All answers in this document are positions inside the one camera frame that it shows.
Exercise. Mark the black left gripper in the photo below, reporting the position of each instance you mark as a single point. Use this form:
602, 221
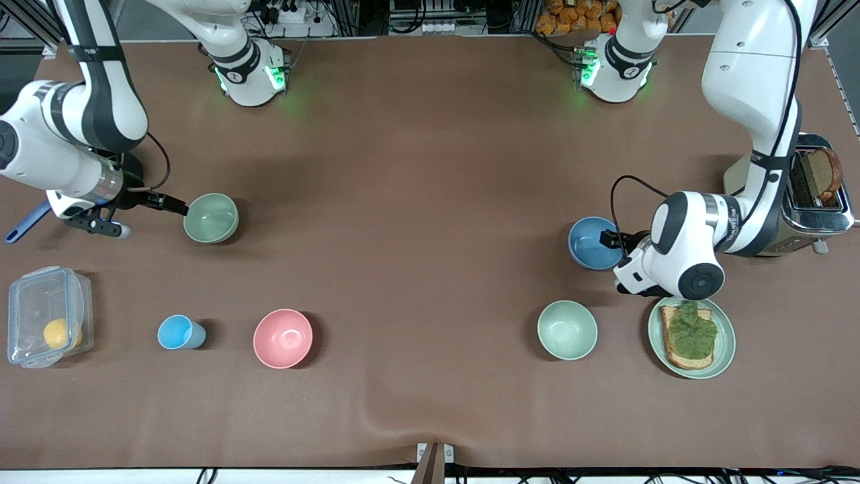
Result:
632, 240

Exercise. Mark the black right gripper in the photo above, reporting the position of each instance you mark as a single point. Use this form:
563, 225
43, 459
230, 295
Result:
136, 195

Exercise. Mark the blue bowl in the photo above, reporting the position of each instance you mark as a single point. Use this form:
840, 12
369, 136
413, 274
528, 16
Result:
586, 242

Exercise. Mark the pale green bowl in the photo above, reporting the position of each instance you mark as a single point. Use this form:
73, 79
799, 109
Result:
567, 329
213, 218

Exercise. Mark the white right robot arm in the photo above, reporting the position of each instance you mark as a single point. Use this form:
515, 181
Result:
101, 101

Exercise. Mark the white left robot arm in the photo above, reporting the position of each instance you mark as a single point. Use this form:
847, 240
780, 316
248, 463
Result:
746, 81

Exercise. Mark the pink bowl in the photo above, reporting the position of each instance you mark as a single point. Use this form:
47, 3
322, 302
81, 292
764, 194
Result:
283, 338

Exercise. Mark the green lettuce leaf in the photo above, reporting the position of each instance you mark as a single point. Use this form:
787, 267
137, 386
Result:
692, 333

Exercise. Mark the toast slice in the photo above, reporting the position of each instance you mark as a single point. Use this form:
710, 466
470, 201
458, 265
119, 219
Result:
675, 359

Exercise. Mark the blue plastic cup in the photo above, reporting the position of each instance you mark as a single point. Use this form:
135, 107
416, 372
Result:
176, 333

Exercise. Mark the pale green plate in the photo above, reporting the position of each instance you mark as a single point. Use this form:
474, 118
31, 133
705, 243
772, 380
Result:
724, 349

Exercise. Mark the clear plastic lidded container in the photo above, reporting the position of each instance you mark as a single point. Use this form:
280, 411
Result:
30, 302

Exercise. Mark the yellow lemon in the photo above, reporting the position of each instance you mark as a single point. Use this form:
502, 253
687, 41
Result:
59, 333

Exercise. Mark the cream and chrome toaster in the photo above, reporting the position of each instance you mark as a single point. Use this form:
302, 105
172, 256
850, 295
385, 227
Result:
816, 222

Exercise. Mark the brown bread slice in toaster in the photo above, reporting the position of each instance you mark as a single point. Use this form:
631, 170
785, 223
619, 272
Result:
823, 171

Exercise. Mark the white power strip with plugs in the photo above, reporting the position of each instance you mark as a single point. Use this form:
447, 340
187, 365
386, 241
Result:
290, 12

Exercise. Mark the bag of orange buns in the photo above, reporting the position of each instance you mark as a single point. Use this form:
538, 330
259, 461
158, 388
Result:
574, 17

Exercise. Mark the brown table cover mat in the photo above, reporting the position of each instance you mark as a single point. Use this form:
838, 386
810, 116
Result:
430, 403

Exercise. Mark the aluminium frame rail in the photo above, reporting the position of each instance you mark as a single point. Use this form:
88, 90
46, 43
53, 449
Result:
823, 39
20, 46

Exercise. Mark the metal bracket with wooden post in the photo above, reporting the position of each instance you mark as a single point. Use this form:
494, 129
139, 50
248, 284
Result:
435, 460

